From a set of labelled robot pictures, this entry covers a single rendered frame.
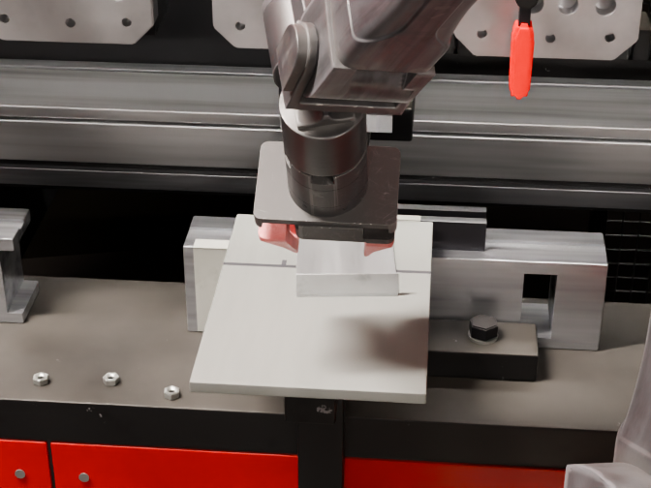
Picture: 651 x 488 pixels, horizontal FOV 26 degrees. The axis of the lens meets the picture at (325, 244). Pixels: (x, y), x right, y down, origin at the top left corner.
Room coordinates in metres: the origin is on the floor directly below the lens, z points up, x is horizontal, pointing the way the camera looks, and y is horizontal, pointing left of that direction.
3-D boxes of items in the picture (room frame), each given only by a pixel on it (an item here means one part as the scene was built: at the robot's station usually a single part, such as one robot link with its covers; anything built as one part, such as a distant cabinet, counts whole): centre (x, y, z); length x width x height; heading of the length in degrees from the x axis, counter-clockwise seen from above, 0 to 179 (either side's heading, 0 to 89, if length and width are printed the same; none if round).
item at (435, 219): (1.14, -0.05, 0.99); 0.20 x 0.03 x 0.03; 85
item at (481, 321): (1.07, -0.14, 0.91); 0.03 x 0.03 x 0.02
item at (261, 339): (0.99, 0.00, 1.00); 0.26 x 0.18 x 0.01; 175
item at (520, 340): (1.08, -0.04, 0.89); 0.30 x 0.05 x 0.03; 85
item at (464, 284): (1.14, -0.06, 0.92); 0.39 x 0.06 x 0.10; 85
